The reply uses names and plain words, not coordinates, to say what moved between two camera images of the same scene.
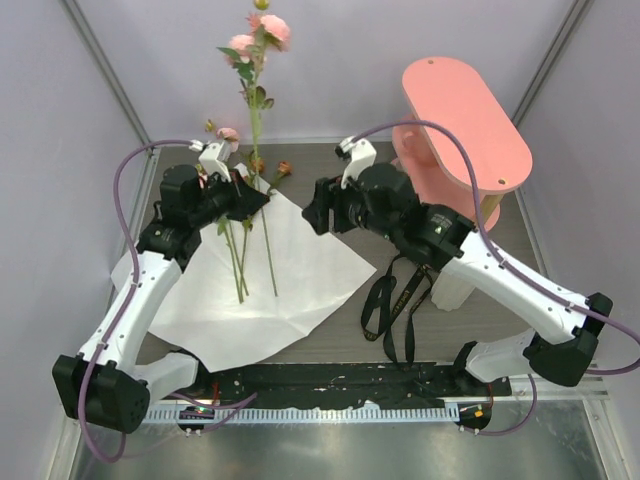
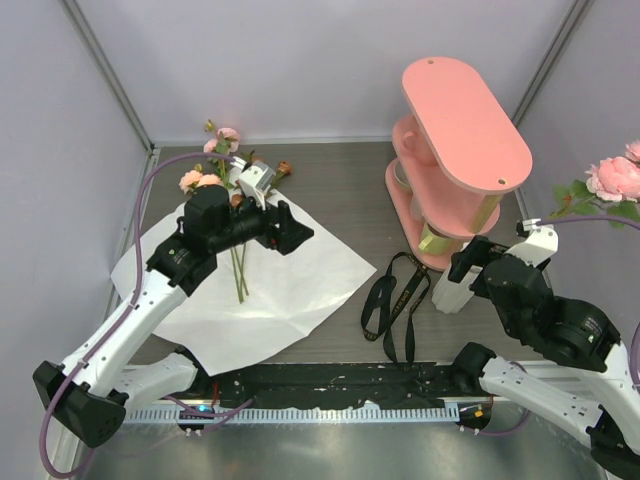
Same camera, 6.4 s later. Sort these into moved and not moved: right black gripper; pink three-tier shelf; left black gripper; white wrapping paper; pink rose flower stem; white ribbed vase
Moved: pink rose flower stem; left black gripper; right black gripper
Not moved: white ribbed vase; white wrapping paper; pink three-tier shelf
